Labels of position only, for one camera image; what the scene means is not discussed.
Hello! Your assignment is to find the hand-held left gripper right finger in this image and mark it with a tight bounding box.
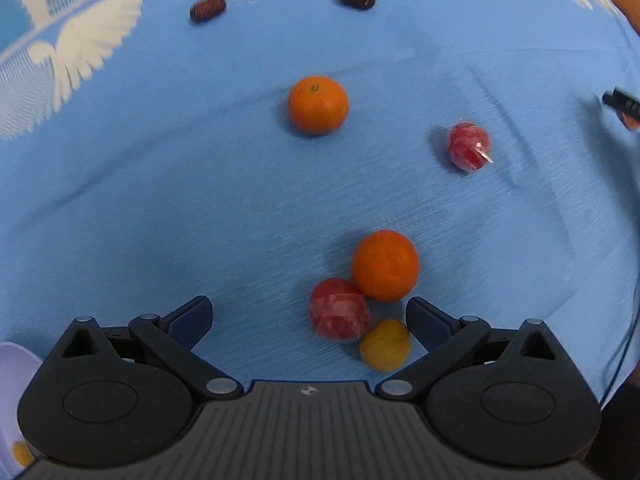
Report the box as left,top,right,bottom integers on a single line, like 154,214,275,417
375,297,568,401

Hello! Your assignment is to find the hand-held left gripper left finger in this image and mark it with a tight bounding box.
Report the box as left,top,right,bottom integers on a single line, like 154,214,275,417
50,296,244,402

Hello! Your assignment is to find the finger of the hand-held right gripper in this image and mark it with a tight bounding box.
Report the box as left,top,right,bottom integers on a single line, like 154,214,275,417
602,87,640,122

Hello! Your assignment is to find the small yellow citrus fruit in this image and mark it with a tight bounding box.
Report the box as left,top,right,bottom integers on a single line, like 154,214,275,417
359,319,412,373

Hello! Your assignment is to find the orange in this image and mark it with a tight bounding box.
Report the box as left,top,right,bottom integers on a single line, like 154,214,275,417
351,229,420,303
287,75,350,135

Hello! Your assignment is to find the plastic-wrapped red apple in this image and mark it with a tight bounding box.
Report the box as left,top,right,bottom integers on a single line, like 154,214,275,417
446,121,495,175
308,277,372,343

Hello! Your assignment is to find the white plate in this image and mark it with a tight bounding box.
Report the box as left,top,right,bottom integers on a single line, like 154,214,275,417
0,342,44,477

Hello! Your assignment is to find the blue fan-print cloth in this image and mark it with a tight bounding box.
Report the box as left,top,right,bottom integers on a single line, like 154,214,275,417
0,0,640,411

